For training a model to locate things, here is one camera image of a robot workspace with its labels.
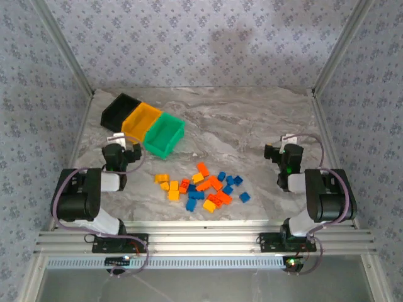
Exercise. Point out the yellow plastic bin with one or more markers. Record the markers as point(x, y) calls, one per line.
point(141, 121)

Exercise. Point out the green plastic bin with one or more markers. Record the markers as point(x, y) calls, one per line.
point(163, 135)

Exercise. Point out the yellow lego brick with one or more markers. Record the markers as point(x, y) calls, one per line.
point(173, 195)
point(161, 178)
point(208, 206)
point(198, 178)
point(174, 185)
point(164, 186)

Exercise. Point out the black plastic bin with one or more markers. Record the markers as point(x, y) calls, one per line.
point(118, 110)

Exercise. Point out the small orange lego brick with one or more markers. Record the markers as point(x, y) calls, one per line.
point(182, 190)

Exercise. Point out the long orange lego brick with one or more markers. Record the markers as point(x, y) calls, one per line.
point(224, 197)

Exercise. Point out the red-orange lego plate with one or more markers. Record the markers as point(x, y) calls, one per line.
point(213, 199)

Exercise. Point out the long blue lego brick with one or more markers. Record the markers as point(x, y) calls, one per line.
point(196, 195)

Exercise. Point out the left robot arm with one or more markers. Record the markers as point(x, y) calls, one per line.
point(78, 195)

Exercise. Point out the small circuit board with LED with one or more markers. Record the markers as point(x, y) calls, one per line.
point(294, 264)
point(116, 260)

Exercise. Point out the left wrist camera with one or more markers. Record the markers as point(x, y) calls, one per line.
point(119, 137)

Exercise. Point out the aluminium table side rail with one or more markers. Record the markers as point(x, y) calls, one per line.
point(327, 126)
point(82, 126)

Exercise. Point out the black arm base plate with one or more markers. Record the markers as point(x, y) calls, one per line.
point(138, 238)
point(267, 242)

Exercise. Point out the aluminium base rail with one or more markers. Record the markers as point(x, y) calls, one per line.
point(204, 239)

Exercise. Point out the aluminium frame post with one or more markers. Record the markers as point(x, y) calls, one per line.
point(65, 47)
point(339, 47)

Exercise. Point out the aluminium frame leg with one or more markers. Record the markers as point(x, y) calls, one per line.
point(376, 280)
point(33, 280)

